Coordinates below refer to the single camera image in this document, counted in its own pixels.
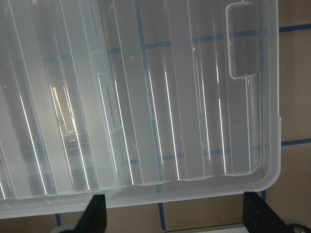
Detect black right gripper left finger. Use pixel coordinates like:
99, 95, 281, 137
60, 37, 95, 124
73, 194, 107, 233

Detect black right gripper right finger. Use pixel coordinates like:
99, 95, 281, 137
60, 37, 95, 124
243, 192, 290, 233

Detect clear plastic box lid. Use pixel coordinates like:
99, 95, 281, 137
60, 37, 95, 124
0, 0, 281, 218

